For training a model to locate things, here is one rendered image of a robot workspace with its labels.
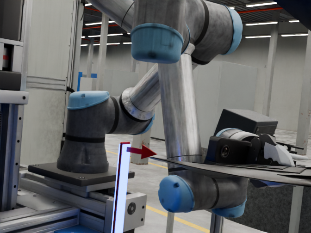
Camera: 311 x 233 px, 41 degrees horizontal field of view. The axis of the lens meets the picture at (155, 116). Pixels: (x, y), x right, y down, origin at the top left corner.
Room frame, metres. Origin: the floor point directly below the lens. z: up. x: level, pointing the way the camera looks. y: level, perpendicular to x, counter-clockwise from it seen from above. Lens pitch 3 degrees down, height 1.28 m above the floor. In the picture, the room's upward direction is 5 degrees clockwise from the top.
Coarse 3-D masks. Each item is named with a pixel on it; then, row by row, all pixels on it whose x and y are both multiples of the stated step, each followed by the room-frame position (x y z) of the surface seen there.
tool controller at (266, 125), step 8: (224, 112) 1.21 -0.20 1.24; (232, 112) 1.20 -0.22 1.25; (240, 112) 1.24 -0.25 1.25; (248, 112) 1.32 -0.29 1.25; (256, 112) 1.41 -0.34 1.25; (224, 120) 1.21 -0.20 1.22; (232, 120) 1.20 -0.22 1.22; (240, 120) 1.19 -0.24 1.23; (248, 120) 1.17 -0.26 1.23; (256, 120) 1.18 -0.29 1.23; (264, 120) 1.25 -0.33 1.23; (272, 120) 1.33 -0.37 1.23; (216, 128) 1.22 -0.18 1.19; (224, 128) 1.21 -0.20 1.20; (240, 128) 1.18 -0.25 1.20; (248, 128) 1.17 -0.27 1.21; (256, 128) 1.18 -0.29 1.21; (264, 128) 1.24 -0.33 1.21; (272, 128) 1.33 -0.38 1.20; (208, 160) 1.23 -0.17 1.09
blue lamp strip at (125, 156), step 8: (128, 144) 0.70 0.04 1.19; (128, 152) 0.70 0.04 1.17; (128, 160) 0.70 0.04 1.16; (128, 168) 0.70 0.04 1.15; (120, 176) 0.68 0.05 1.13; (120, 184) 0.68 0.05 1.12; (120, 192) 0.69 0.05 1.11; (120, 200) 0.69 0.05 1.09; (120, 208) 0.69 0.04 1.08; (120, 216) 0.69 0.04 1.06; (120, 224) 0.69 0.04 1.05; (120, 232) 0.70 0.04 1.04
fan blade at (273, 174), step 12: (192, 168) 0.67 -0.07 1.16; (204, 168) 0.54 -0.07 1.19; (216, 168) 0.55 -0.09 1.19; (228, 168) 0.56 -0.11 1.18; (240, 168) 0.57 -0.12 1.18; (252, 168) 0.57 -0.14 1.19; (264, 168) 0.57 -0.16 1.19; (276, 168) 0.57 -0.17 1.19; (288, 168) 0.58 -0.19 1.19; (300, 168) 0.58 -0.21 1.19; (264, 180) 0.51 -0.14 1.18; (276, 180) 0.51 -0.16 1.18; (288, 180) 0.51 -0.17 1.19; (300, 180) 0.51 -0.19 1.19
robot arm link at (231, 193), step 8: (232, 176) 0.89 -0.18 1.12; (224, 184) 0.87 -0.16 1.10; (232, 184) 0.89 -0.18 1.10; (240, 184) 0.89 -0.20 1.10; (224, 192) 0.86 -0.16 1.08; (232, 192) 0.88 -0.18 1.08; (240, 192) 0.89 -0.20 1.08; (224, 200) 0.87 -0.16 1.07; (232, 200) 0.88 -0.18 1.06; (240, 200) 0.90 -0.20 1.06; (216, 208) 0.90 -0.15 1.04; (224, 208) 0.89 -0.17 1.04; (232, 208) 0.89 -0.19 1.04; (240, 208) 0.90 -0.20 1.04; (224, 216) 0.90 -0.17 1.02; (232, 216) 0.90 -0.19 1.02
